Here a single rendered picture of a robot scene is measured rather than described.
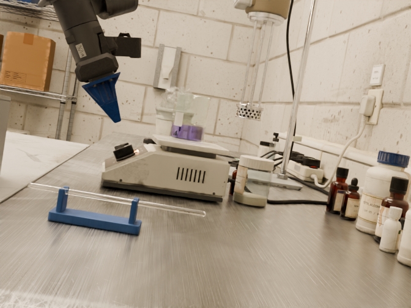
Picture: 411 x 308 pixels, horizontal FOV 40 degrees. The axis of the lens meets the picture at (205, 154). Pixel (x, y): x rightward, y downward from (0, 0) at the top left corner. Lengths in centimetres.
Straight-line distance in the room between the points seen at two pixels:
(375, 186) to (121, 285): 53
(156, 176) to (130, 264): 39
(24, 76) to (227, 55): 117
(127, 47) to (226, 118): 253
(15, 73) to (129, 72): 68
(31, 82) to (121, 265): 262
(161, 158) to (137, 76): 251
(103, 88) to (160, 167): 15
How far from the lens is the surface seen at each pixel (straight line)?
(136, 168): 88
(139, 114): 337
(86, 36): 88
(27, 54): 309
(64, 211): 64
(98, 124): 339
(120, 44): 89
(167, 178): 89
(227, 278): 52
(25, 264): 48
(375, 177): 90
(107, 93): 85
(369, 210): 90
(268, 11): 133
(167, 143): 88
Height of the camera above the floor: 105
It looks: 5 degrees down
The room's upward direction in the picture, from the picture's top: 10 degrees clockwise
